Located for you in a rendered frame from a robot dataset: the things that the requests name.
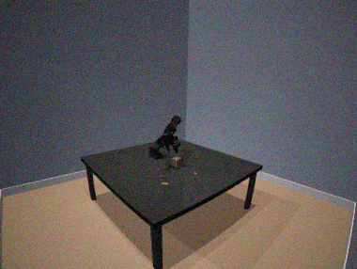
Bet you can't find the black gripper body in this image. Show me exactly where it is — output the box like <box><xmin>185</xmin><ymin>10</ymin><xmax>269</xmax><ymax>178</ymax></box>
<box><xmin>161</xmin><ymin>136</ymin><xmax>180</xmax><ymax>149</ymax></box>

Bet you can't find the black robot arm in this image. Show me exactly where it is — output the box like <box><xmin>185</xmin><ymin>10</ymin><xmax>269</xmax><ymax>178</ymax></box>
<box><xmin>153</xmin><ymin>116</ymin><xmax>181</xmax><ymax>150</ymax></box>

